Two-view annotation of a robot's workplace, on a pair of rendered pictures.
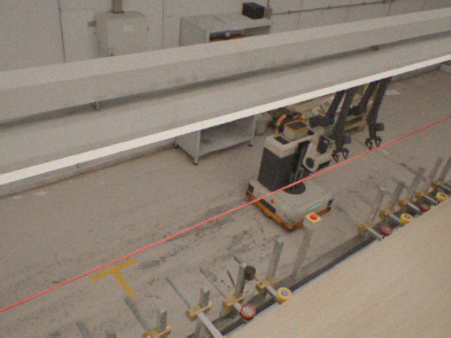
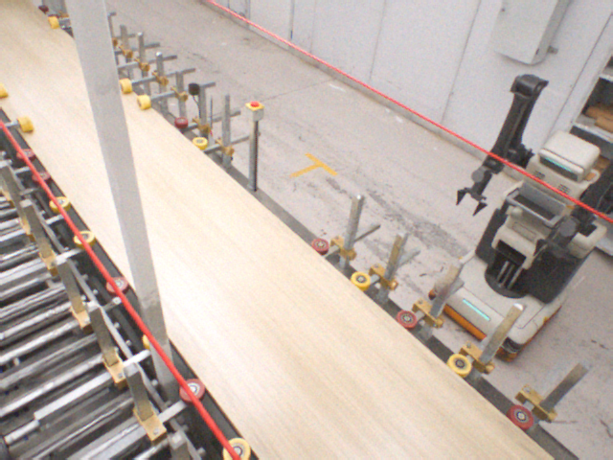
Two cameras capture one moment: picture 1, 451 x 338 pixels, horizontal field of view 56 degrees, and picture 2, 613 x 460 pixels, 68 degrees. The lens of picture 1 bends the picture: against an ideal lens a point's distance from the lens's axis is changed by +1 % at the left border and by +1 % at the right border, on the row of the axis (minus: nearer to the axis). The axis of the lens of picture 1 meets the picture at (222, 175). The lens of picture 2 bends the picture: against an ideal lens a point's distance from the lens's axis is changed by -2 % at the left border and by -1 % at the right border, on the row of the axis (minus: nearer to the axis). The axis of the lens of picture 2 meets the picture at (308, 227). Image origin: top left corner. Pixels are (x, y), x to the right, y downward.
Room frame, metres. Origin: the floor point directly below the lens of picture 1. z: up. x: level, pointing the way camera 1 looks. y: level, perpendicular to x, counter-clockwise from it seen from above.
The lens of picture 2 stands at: (2.11, -2.61, 2.31)
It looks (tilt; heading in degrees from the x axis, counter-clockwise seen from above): 42 degrees down; 86
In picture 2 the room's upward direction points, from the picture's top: 8 degrees clockwise
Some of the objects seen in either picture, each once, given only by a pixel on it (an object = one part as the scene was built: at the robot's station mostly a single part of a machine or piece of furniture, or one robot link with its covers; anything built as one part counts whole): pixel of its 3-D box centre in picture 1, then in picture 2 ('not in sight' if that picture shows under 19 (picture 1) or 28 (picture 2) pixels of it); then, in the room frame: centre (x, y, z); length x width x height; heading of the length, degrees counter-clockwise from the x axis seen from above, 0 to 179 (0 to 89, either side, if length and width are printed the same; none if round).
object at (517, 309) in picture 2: (429, 180); (494, 344); (2.91, -1.65, 0.94); 0.04 x 0.04 x 0.48; 43
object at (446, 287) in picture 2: (411, 191); (439, 303); (2.74, -1.46, 0.92); 0.04 x 0.04 x 0.48; 43
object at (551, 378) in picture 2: (431, 181); (538, 393); (3.09, -1.77, 0.82); 0.43 x 0.03 x 0.04; 43
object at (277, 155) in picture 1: (291, 156); (534, 240); (3.58, -0.65, 0.59); 0.55 x 0.34 x 0.83; 132
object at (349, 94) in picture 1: (345, 109); (509, 127); (3.02, -0.86, 1.40); 0.11 x 0.06 x 0.43; 132
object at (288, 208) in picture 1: (289, 195); (499, 293); (3.51, -0.71, 0.16); 0.67 x 0.64 x 0.25; 42
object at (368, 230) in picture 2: (359, 223); (348, 242); (2.41, -1.03, 0.81); 0.43 x 0.03 x 0.04; 43
